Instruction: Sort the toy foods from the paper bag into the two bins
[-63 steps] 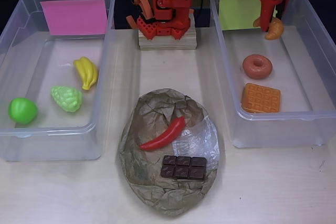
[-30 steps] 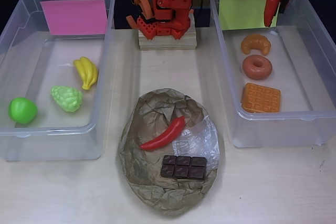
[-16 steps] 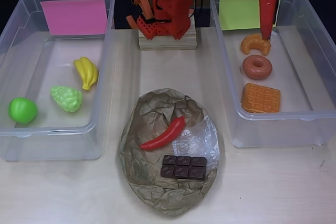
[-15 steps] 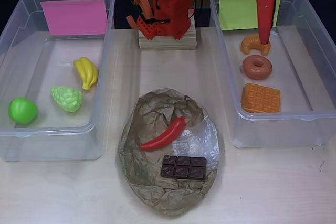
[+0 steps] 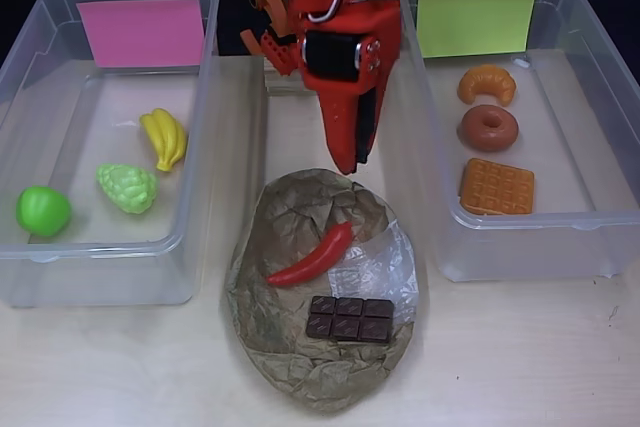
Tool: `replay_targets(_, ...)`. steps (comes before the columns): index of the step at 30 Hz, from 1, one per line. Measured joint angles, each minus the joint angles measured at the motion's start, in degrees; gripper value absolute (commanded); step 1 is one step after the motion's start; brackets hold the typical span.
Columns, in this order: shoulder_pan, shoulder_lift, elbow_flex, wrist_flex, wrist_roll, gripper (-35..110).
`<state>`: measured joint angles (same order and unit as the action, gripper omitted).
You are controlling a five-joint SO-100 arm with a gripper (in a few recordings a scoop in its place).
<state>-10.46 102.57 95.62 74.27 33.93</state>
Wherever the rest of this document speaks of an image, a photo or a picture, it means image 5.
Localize brown toy doughnut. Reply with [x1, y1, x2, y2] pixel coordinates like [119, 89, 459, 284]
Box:
[457, 104, 520, 154]

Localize red toy chili pepper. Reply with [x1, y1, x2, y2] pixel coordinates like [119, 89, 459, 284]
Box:
[266, 220, 355, 289]

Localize orange toy croissant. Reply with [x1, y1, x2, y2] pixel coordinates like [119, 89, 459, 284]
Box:
[457, 64, 517, 107]

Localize orange toy waffle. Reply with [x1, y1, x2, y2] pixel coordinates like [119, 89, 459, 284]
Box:
[458, 156, 536, 217]

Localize yellow toy banana bunch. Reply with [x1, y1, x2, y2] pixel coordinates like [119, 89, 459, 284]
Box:
[139, 107, 189, 173]

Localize dark toy chocolate bar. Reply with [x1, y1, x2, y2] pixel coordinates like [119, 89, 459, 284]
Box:
[305, 295, 395, 347]

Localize light green toy grapes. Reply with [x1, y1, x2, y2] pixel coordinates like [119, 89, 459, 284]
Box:
[96, 162, 160, 216]

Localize green toy apple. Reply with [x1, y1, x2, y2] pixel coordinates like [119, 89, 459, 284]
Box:
[14, 185, 73, 237]

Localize yellow-green paper label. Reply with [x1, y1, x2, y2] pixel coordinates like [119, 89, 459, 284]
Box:
[417, 0, 541, 59]

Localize clear plastic bin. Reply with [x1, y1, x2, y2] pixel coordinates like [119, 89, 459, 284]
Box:
[397, 0, 640, 283]
[0, 0, 221, 309]

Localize pink paper label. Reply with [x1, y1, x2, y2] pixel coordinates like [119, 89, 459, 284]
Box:
[75, 0, 206, 69]

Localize plywood base block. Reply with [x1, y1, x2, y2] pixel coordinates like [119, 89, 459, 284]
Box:
[263, 57, 321, 97]

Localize orange printed clamp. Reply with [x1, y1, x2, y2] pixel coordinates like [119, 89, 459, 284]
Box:
[239, 0, 301, 76]

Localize crumpled brown paper bag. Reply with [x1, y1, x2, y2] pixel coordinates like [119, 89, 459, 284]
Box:
[223, 168, 430, 416]

